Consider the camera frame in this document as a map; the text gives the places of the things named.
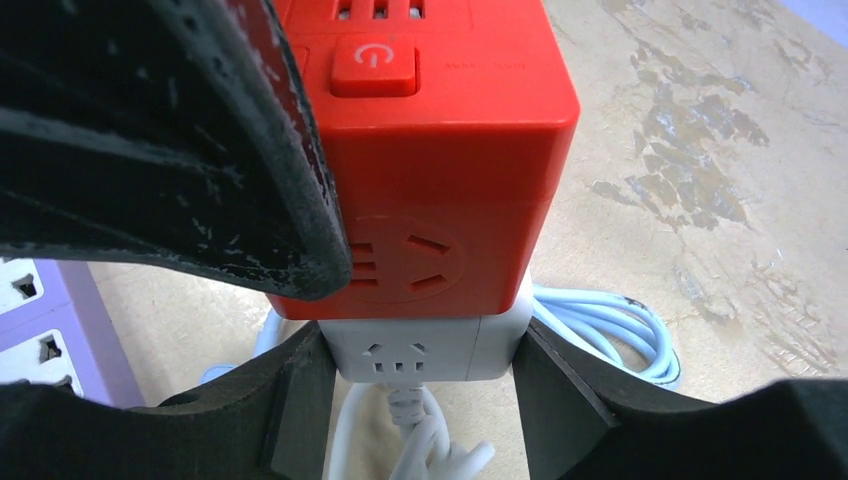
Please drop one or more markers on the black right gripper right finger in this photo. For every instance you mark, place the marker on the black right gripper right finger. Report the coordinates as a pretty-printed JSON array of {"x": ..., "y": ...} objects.
[{"x": 585, "y": 419}]

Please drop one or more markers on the purple power strip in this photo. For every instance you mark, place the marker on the purple power strip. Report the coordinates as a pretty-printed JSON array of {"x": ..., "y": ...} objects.
[{"x": 55, "y": 330}]

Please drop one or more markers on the white cube power socket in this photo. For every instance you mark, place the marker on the white cube power socket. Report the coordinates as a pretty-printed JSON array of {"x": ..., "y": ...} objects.
[{"x": 404, "y": 351}]

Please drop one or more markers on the light blue power strip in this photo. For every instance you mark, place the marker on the light blue power strip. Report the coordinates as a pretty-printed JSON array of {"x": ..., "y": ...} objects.
[{"x": 215, "y": 371}]

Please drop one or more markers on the red cube socket adapter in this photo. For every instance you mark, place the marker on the red cube socket adapter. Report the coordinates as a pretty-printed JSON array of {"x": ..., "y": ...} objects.
[{"x": 446, "y": 126}]

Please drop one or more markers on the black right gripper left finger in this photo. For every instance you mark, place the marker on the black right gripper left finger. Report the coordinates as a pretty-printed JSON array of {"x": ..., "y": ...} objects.
[{"x": 266, "y": 419}]

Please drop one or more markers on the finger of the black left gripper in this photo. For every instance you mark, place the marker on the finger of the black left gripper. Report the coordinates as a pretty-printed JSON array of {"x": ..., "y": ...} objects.
[{"x": 176, "y": 134}]

